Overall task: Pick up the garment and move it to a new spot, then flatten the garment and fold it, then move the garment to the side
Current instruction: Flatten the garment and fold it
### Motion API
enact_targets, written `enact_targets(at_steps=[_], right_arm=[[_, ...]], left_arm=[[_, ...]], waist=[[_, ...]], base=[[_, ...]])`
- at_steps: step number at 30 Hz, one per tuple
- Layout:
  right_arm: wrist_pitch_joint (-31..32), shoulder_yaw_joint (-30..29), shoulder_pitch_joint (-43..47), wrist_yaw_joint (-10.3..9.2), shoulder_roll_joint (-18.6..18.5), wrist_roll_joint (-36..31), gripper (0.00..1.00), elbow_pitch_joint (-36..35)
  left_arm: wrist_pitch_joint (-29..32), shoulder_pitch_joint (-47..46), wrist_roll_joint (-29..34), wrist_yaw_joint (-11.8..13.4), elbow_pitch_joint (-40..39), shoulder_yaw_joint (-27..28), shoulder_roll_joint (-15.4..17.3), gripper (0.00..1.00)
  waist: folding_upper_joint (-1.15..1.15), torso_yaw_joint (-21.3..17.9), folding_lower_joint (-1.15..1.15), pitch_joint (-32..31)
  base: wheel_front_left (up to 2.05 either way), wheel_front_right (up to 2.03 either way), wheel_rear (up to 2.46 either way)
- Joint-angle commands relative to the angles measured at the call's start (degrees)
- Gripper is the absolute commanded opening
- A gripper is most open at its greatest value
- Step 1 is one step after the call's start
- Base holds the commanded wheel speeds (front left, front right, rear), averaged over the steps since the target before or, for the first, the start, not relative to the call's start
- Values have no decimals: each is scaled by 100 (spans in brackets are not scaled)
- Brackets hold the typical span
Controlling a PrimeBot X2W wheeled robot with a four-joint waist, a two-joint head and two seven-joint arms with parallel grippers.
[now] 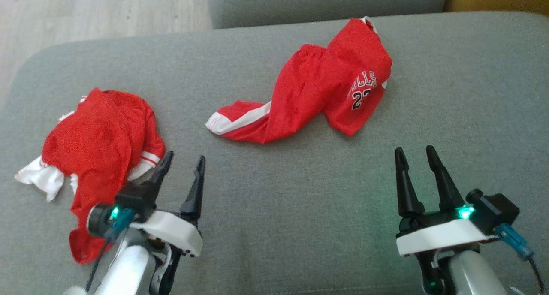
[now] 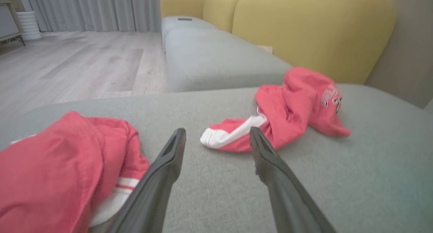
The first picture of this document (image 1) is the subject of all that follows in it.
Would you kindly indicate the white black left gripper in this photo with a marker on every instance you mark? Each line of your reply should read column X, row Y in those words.
column 171, row 233

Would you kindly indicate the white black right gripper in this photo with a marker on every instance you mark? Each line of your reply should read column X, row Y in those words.
column 441, row 235

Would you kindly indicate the red white basketball jersey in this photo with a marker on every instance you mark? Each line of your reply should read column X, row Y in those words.
column 94, row 140

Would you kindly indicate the red Bulls basketball shorts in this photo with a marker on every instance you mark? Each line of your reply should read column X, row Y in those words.
column 309, row 89

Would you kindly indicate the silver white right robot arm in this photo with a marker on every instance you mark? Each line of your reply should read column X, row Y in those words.
column 472, row 273

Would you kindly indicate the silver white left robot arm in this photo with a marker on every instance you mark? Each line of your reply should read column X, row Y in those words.
column 124, row 273

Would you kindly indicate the grey fabric sofa seat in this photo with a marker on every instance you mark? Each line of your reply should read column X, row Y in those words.
column 274, row 192

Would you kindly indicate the grey fabric sofa cushion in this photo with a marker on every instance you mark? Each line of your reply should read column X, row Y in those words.
column 321, row 3

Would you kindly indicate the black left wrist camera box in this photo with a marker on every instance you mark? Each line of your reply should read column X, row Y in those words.
column 133, row 200

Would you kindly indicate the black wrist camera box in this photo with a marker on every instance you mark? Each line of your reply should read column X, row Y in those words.
column 497, row 211
column 133, row 200

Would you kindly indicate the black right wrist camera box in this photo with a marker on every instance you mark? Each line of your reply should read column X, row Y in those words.
column 497, row 211

